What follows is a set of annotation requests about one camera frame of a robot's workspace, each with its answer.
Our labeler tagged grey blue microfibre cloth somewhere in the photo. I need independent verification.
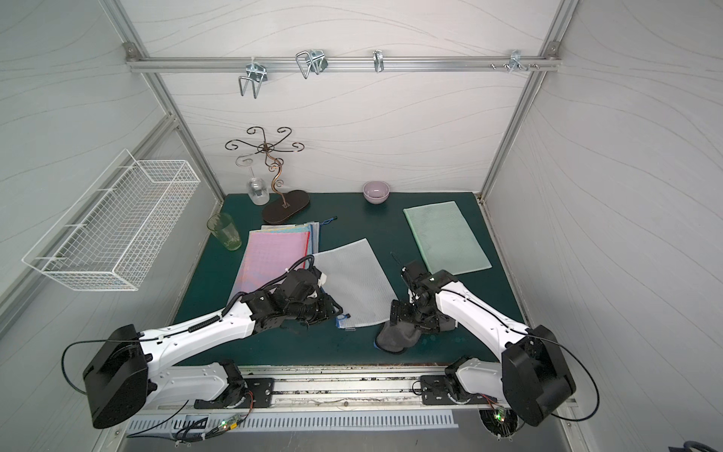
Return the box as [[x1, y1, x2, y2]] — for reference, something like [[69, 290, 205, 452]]
[[374, 315, 458, 354]]

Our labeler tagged pink mesh document bag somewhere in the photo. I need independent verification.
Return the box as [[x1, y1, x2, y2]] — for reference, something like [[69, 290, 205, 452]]
[[230, 227, 312, 299]]

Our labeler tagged blue zipper document bag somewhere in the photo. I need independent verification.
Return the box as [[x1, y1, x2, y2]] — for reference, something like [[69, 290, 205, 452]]
[[314, 238, 395, 330]]

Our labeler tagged green mesh document bag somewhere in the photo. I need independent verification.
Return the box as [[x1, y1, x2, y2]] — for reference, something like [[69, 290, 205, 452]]
[[403, 202, 491, 275]]

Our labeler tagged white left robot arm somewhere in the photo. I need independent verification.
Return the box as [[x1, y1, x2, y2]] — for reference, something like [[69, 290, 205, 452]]
[[83, 267, 343, 429]]

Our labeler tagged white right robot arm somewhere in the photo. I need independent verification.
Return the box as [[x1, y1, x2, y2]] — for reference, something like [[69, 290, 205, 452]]
[[375, 261, 576, 427]]

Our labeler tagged dark oval stand base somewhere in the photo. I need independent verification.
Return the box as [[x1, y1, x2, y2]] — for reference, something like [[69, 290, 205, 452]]
[[224, 125, 312, 225]]

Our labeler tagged green plastic cup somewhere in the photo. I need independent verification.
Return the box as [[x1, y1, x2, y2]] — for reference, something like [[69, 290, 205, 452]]
[[206, 213, 242, 252]]

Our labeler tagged hanging wine glass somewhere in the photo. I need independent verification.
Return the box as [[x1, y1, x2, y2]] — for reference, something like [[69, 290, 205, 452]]
[[235, 156, 270, 206]]

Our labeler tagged lilac ceramic bowl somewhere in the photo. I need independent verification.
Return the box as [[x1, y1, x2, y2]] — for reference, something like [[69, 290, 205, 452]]
[[363, 181, 391, 205]]

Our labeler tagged white vent strip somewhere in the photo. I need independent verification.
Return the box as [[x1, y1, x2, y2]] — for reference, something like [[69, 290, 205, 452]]
[[126, 410, 459, 436]]

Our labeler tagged metal hook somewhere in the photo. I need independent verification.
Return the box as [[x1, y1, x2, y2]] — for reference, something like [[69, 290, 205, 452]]
[[295, 49, 329, 79], [373, 50, 384, 73], [238, 61, 267, 99], [490, 50, 540, 73]]

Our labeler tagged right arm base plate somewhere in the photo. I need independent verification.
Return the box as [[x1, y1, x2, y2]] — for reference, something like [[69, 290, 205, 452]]
[[412, 375, 499, 407]]

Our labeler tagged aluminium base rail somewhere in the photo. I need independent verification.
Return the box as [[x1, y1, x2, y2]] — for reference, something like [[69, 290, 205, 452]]
[[142, 360, 523, 414]]

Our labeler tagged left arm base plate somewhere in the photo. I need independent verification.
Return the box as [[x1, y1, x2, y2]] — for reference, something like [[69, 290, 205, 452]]
[[193, 378, 275, 410]]

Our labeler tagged white wire basket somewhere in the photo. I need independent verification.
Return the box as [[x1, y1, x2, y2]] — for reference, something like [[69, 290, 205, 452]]
[[22, 150, 200, 292]]

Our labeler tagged aluminium top cross rail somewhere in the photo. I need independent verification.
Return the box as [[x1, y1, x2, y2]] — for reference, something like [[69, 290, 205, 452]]
[[126, 54, 562, 75]]

